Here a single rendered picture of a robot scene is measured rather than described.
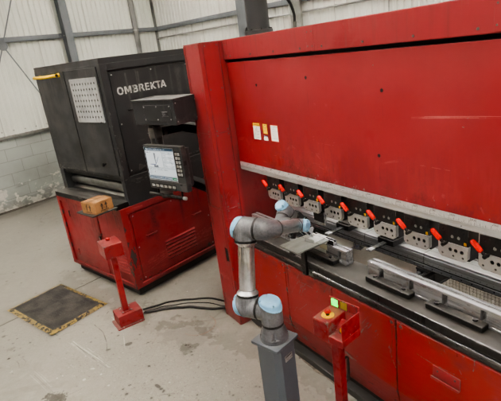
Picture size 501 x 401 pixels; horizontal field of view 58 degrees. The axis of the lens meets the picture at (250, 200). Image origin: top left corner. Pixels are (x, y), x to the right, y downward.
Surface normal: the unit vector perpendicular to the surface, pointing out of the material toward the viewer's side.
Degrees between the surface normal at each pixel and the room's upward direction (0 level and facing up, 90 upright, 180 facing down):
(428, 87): 90
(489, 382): 90
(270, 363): 90
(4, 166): 90
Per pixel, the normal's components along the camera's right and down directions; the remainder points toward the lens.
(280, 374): 0.06, 0.31
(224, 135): 0.55, 0.20
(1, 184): 0.74, 0.13
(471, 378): -0.83, 0.28
